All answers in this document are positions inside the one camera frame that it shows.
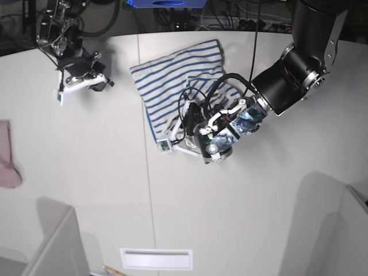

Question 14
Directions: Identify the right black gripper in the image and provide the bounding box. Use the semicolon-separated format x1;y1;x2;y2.
57;47;106;92

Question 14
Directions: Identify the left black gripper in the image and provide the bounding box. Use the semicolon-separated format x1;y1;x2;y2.
184;102;208;137

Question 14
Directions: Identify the blue white striped T-shirt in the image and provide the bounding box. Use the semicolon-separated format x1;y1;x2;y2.
130;40;225;140

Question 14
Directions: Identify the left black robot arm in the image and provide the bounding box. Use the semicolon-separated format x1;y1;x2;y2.
185;1;352;164

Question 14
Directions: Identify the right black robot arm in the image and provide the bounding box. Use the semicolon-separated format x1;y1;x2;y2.
36;1;121;95

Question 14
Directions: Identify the blue box with oval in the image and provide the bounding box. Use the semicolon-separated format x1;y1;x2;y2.
128;0;207;9

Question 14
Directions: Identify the black monitor stand left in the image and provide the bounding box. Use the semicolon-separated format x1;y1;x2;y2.
22;0;37;37

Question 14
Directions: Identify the pink folded cloth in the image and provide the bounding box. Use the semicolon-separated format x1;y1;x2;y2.
1;120;22;189

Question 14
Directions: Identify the white rectangular slot plate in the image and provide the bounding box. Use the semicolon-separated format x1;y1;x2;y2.
120;248;193;271

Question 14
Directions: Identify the grey bin left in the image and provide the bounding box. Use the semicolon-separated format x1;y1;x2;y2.
1;206;90;275

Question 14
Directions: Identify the grey bin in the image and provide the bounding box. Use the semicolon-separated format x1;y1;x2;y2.
279;186;367;275
1;206;90;275

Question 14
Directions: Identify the grey bin right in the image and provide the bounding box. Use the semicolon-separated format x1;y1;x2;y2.
279;186;367;275

